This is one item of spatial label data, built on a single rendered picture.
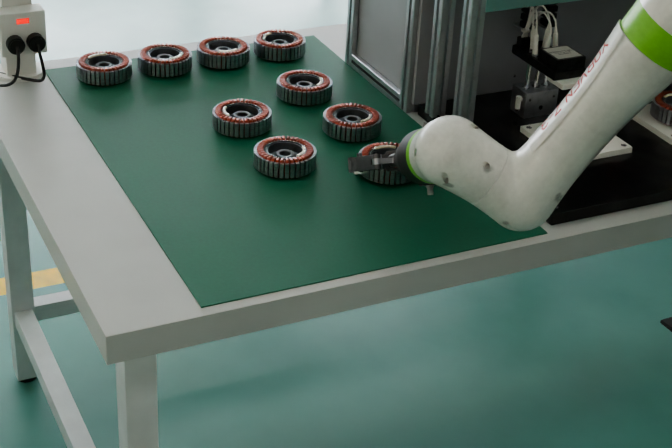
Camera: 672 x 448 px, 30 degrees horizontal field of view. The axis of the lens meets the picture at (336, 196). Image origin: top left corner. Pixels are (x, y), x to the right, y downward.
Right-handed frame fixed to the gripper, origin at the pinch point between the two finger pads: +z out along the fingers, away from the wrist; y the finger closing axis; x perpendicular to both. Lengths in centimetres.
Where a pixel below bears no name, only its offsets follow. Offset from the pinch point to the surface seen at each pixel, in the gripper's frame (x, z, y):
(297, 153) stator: 3.1, 6.2, -15.4
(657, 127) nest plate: 4, 4, 54
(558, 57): 17.6, 0.2, 33.7
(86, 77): 23, 40, -51
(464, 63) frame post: 17.2, -0.3, 15.2
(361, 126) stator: 7.6, 10.5, -2.1
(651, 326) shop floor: -43, 79, 88
